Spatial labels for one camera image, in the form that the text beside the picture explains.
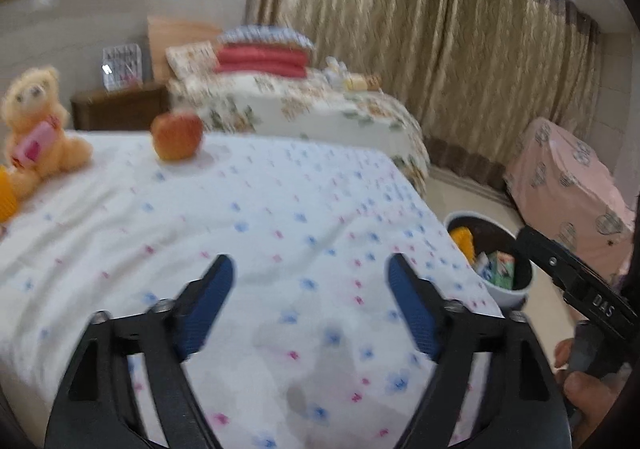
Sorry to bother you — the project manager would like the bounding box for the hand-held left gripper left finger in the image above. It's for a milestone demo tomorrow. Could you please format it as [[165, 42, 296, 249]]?
[[44, 254, 236, 449]]

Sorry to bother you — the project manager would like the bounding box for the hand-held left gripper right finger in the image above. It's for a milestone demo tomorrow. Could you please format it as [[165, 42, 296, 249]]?
[[386, 252, 572, 449]]

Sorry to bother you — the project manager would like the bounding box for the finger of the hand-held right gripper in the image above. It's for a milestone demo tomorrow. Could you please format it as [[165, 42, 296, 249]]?
[[510, 225, 582, 301]]

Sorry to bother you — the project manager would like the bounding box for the green carton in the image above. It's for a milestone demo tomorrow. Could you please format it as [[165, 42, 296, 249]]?
[[487, 251, 516, 290]]

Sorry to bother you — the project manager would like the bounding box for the white trash bin black liner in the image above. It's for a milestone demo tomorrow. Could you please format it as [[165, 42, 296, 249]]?
[[444, 211, 536, 309]]

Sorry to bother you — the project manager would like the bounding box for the yellow foam fruit net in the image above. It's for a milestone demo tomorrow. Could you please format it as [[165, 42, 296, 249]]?
[[449, 226, 476, 260], [0, 164, 21, 225]]

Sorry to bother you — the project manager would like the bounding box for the person's right hand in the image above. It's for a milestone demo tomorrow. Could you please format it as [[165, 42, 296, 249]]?
[[552, 339, 627, 449]]

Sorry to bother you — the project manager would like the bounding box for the pink cloth covered furniture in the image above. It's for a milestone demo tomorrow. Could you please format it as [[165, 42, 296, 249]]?
[[502, 116, 638, 275]]

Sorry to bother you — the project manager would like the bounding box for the white flower print bedsheet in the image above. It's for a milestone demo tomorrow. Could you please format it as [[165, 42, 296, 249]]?
[[0, 129, 506, 449]]

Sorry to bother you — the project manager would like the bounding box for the red yellow apple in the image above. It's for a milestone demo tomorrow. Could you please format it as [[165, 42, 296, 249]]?
[[151, 111, 205, 161]]

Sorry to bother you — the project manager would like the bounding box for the bed with floral bedspread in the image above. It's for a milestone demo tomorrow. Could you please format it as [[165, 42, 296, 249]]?
[[166, 66, 432, 192]]

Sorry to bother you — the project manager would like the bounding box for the wooden nightstand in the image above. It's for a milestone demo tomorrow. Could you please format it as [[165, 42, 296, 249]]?
[[70, 81, 171, 132]]

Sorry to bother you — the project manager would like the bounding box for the yellow plush toy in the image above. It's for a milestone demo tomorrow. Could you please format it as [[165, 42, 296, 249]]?
[[347, 73, 383, 92]]

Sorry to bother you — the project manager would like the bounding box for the beige patterned curtain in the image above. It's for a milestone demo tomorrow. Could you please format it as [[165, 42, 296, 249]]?
[[245, 0, 606, 190]]

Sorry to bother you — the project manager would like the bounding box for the white bunny plush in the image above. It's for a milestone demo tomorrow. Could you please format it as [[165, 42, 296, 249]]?
[[324, 56, 351, 90]]

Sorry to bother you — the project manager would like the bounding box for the floral pillow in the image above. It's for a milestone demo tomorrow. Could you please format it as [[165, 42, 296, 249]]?
[[165, 41, 221, 80]]

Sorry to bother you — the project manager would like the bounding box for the folded red blanket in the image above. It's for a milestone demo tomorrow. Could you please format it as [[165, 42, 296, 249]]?
[[216, 44, 310, 78]]

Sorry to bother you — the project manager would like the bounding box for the wooden headboard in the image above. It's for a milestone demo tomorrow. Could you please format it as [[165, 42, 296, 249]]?
[[147, 16, 223, 82]]

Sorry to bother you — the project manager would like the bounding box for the beige teddy bear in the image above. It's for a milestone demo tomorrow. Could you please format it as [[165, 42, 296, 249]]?
[[0, 65, 94, 200]]

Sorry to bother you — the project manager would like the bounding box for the blue white patterned cushion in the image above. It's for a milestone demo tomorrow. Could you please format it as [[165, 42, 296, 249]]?
[[217, 25, 316, 52]]

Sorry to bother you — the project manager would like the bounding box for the photo grid frame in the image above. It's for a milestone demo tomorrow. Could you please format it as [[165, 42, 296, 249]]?
[[101, 43, 143, 92]]

